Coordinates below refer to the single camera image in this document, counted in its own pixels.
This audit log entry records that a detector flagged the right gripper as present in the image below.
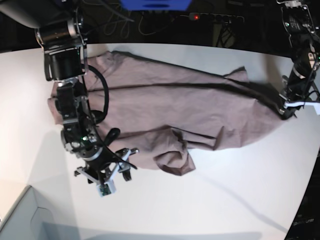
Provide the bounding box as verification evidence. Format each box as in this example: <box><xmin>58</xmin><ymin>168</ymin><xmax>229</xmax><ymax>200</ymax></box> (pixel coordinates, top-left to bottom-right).
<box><xmin>74</xmin><ymin>147</ymin><xmax>139</xmax><ymax>186</ymax></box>

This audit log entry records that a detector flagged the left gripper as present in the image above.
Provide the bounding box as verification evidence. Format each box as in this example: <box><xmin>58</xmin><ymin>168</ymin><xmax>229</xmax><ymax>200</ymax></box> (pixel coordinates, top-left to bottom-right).
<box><xmin>279</xmin><ymin>74</ymin><xmax>320</xmax><ymax>120</ymax></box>

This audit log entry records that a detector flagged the mauve t-shirt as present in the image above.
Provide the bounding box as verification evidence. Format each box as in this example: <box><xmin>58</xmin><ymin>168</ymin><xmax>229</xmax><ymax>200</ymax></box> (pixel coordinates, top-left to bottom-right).
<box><xmin>47</xmin><ymin>50</ymin><xmax>298</xmax><ymax>177</ymax></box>

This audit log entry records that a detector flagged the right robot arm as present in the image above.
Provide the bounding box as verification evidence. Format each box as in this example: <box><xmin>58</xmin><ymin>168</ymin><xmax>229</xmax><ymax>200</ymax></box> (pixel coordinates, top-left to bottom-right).
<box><xmin>0</xmin><ymin>0</ymin><xmax>138</xmax><ymax>195</ymax></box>

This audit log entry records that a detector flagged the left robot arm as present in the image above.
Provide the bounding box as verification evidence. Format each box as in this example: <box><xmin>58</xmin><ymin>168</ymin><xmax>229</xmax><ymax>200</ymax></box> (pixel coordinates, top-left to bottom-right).
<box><xmin>277</xmin><ymin>0</ymin><xmax>320</xmax><ymax>119</ymax></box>

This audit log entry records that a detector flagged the white power strip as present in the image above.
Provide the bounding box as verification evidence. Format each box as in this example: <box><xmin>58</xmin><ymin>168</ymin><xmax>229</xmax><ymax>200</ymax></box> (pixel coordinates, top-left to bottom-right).
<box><xmin>180</xmin><ymin>12</ymin><xmax>245</xmax><ymax>25</ymax></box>

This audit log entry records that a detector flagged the blue plastic bin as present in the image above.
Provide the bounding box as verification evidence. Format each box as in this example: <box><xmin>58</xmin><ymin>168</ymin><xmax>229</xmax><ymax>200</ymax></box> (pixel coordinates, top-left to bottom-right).
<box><xmin>120</xmin><ymin>0</ymin><xmax>192</xmax><ymax>11</ymax></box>

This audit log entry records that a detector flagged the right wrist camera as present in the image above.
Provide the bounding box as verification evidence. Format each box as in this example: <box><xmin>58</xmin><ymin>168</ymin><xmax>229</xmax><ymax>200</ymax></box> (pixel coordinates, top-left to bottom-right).
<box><xmin>96</xmin><ymin>180</ymin><xmax>116</xmax><ymax>197</ymax></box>

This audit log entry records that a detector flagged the grey floor cable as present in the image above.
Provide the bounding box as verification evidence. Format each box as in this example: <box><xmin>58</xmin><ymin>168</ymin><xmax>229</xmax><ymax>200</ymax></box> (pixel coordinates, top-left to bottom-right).
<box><xmin>102</xmin><ymin>4</ymin><xmax>176</xmax><ymax>38</ymax></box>

